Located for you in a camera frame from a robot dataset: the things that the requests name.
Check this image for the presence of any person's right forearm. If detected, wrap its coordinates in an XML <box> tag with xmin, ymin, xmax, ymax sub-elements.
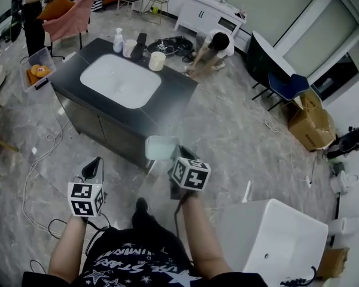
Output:
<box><xmin>180</xmin><ymin>193</ymin><xmax>233</xmax><ymax>280</ymax></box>

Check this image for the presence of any person's black printed shirt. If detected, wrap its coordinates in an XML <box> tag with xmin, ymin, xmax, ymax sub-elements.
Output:
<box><xmin>22</xmin><ymin>225</ymin><xmax>269</xmax><ymax>287</ymax></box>

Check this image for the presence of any pale rectangular object box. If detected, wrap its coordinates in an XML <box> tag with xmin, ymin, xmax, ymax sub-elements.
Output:
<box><xmin>145</xmin><ymin>135</ymin><xmax>181</xmax><ymax>161</ymax></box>

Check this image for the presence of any orange cushion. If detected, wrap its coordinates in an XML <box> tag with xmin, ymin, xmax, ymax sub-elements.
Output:
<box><xmin>36</xmin><ymin>0</ymin><xmax>76</xmax><ymax>22</ymax></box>

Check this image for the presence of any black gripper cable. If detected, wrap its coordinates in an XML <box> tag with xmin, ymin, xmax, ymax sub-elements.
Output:
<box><xmin>174</xmin><ymin>190</ymin><xmax>196</xmax><ymax>239</ymax></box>
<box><xmin>47</xmin><ymin>210</ymin><xmax>112</xmax><ymax>257</ymax></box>

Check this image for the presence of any white cup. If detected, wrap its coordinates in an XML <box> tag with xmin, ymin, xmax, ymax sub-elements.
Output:
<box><xmin>122</xmin><ymin>39</ymin><xmax>138</xmax><ymax>58</ymax></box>

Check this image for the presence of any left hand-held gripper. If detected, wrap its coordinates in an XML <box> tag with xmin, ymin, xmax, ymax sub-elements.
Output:
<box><xmin>67</xmin><ymin>156</ymin><xmax>106</xmax><ymax>218</ymax></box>

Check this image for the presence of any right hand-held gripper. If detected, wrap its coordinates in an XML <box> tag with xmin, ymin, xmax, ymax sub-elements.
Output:
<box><xmin>167</xmin><ymin>145</ymin><xmax>212</xmax><ymax>200</ymax></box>

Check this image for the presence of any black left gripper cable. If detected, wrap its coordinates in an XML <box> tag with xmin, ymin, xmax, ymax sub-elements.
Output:
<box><xmin>47</xmin><ymin>210</ymin><xmax>112</xmax><ymax>257</ymax></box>

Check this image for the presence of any black equipment bag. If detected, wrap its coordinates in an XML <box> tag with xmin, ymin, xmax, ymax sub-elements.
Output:
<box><xmin>325</xmin><ymin>126</ymin><xmax>359</xmax><ymax>160</ymax></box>

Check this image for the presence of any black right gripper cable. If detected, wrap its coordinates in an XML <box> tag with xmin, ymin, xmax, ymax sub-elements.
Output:
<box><xmin>174</xmin><ymin>190</ymin><xmax>196</xmax><ymax>239</ymax></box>

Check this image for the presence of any small white toilet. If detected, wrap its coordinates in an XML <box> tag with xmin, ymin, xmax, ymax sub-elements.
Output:
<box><xmin>327</xmin><ymin>216</ymin><xmax>359</xmax><ymax>237</ymax></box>
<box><xmin>329</xmin><ymin>170</ymin><xmax>359</xmax><ymax>195</ymax></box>

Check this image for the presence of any white floor cable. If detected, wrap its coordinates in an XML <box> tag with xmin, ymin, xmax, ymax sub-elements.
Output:
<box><xmin>21</xmin><ymin>93</ymin><xmax>72</xmax><ymax>239</ymax></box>

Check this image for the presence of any small cardboard box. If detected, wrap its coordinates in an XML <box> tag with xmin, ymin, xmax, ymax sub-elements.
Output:
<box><xmin>316</xmin><ymin>246</ymin><xmax>351</xmax><ymax>279</ymax></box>

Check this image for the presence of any large cardboard box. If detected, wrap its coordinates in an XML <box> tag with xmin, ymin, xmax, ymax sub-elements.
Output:
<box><xmin>287</xmin><ymin>87</ymin><xmax>337</xmax><ymax>152</ymax></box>

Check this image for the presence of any dark round table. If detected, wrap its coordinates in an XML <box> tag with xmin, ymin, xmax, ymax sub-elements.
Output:
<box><xmin>246</xmin><ymin>30</ymin><xmax>297</xmax><ymax>90</ymax></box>

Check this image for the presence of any white sideboard cabinet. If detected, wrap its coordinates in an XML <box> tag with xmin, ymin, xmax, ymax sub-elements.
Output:
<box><xmin>174</xmin><ymin>0</ymin><xmax>248</xmax><ymax>39</ymax></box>

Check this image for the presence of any orange plush toy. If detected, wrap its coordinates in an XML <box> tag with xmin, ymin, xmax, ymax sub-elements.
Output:
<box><xmin>29</xmin><ymin>64</ymin><xmax>53</xmax><ymax>79</ymax></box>

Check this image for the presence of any white cylindrical container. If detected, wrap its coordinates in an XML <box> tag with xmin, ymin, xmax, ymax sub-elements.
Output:
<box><xmin>148</xmin><ymin>51</ymin><xmax>166</xmax><ymax>72</ymax></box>

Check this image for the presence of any white power strip cable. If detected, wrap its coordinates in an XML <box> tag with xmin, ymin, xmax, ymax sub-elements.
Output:
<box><xmin>289</xmin><ymin>150</ymin><xmax>314</xmax><ymax>188</ymax></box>

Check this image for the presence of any dark vanity cabinet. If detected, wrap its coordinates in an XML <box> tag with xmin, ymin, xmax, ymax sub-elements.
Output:
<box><xmin>47</xmin><ymin>37</ymin><xmax>199</xmax><ymax>170</ymax></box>

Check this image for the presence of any pink armchair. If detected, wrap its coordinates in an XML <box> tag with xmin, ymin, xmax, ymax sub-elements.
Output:
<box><xmin>42</xmin><ymin>0</ymin><xmax>98</xmax><ymax>60</ymax></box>

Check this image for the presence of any person's black trouser leg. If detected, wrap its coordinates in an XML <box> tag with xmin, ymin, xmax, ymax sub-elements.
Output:
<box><xmin>131</xmin><ymin>197</ymin><xmax>160</xmax><ymax>231</ymax></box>

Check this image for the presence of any white spray bottle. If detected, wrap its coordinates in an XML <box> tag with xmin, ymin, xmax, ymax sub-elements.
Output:
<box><xmin>112</xmin><ymin>28</ymin><xmax>124</xmax><ymax>54</ymax></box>

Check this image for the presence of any clear plastic bin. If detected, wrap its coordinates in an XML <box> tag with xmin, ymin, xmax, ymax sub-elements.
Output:
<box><xmin>19</xmin><ymin>47</ymin><xmax>57</xmax><ymax>93</ymax></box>

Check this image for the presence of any blue chair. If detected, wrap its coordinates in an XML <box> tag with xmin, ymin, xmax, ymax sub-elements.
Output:
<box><xmin>251</xmin><ymin>72</ymin><xmax>311</xmax><ymax>112</ymax></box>

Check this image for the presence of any white bathtub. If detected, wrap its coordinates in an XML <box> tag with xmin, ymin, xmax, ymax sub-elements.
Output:
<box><xmin>216</xmin><ymin>198</ymin><xmax>330</xmax><ymax>287</ymax></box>

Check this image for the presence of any white sink basin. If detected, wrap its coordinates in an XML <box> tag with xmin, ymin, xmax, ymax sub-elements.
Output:
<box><xmin>79</xmin><ymin>53</ymin><xmax>163</xmax><ymax>109</ymax></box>

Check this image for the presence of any black cable pile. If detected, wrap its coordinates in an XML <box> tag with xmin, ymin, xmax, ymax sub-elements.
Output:
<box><xmin>146</xmin><ymin>35</ymin><xmax>196</xmax><ymax>58</ymax></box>

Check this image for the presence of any person's left forearm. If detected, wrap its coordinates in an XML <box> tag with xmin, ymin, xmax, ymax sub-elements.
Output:
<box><xmin>47</xmin><ymin>215</ymin><xmax>90</xmax><ymax>284</ymax></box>

